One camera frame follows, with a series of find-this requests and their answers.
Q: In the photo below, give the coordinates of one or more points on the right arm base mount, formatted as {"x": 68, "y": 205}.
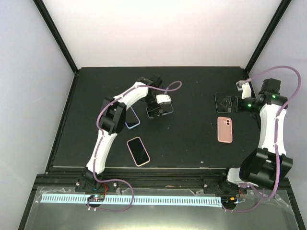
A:
{"x": 219, "y": 186}

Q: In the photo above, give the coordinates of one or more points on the phone in clear grey case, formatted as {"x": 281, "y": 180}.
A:
{"x": 168, "y": 107}

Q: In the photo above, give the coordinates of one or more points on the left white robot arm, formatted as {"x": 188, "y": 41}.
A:
{"x": 112, "y": 118}

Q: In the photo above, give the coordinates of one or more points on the phone in pink case front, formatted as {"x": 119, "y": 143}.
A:
{"x": 138, "y": 151}

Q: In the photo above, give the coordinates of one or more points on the controller board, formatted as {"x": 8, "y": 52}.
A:
{"x": 230, "y": 200}
{"x": 95, "y": 198}

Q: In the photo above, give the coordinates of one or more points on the pink phone case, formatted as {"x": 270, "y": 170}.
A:
{"x": 224, "y": 130}

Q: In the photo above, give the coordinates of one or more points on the light blue slotted cable duct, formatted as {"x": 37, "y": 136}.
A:
{"x": 145, "y": 200}

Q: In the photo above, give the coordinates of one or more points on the black smartphone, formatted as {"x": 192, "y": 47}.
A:
{"x": 218, "y": 97}

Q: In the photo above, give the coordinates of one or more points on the right controller board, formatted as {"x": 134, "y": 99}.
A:
{"x": 230, "y": 200}

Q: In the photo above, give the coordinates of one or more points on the left black frame post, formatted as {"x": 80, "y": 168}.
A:
{"x": 56, "y": 34}

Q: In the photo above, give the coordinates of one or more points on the phone in blue case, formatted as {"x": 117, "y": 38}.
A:
{"x": 132, "y": 119}

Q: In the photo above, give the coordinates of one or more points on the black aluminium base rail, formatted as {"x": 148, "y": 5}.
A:
{"x": 143, "y": 178}

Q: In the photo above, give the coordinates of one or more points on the left controller board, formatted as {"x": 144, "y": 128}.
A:
{"x": 95, "y": 198}

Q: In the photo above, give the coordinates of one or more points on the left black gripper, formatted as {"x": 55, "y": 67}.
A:
{"x": 152, "y": 109}

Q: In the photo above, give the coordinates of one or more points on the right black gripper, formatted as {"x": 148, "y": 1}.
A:
{"x": 232, "y": 100}

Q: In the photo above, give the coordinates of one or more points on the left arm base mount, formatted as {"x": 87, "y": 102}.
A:
{"x": 83, "y": 186}

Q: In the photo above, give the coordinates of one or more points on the black frame post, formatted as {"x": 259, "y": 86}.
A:
{"x": 281, "y": 9}
{"x": 56, "y": 34}

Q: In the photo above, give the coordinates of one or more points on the right black frame post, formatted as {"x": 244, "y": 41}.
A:
{"x": 281, "y": 9}

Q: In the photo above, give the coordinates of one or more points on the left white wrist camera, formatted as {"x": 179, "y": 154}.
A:
{"x": 163, "y": 99}

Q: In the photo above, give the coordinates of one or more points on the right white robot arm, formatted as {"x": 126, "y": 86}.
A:
{"x": 268, "y": 163}

